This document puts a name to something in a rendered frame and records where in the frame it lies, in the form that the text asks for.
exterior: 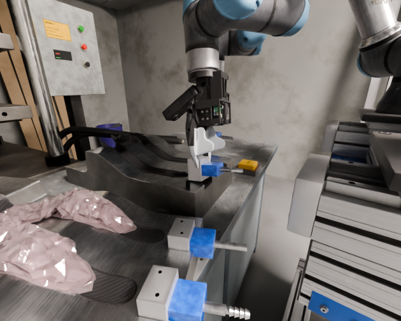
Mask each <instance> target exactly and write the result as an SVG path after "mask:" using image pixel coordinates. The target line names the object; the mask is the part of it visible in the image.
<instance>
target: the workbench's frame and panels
mask: <svg viewBox="0 0 401 321"><path fill-rule="evenodd" d="M277 149H278V145H277V147H276V149H275V151H274V152H273V154H272V155H271V157H270V159H269V160H268V162H267V164H266V165H265V167H264V169H263V170H262V172H261V173H260V176H259V177H258V179H257V180H256V182H255V184H254V186H253V187H252V189H251V190H250V193H249V194H248V196H247V197H246V199H245V200H244V202H243V204H242V206H241V207H240V209H239V211H238V212H237V214H236V216H235V217H234V219H233V221H232V222H231V224H230V225H229V228H228V229H227V231H226V232H225V234H224V235H223V238H222V239H221V241H228V242H233V243H242V244H247V252H242V251H237V250H228V249H223V248H216V249H215V251H214V255H213V258H212V259H209V261H208V263H207V264H206V266H205V268H204V269H203V271H202V273H201V274H200V276H199V277H198V279H197V282H202V283H206V284H207V301H211V302H215V303H222V304H226V306H227V307H230V306H231V307H234V305H235V302H236V299H237V296H238V293H239V290H240V288H241V285H242V282H243V280H244V276H245V274H246V271H247V268H248V265H249V263H250V260H251V256H252V255H253V253H255V250H256V248H257V239H258V230H259V224H260V214H261V208H262V198H263V192H264V181H265V172H266V169H267V167H268V165H269V164H270V162H271V160H272V158H273V156H274V154H275V153H276V151H277ZM229 318H230V317H229V315H225V316H221V315H214V314H210V313H204V320H203V321H229Z"/></svg>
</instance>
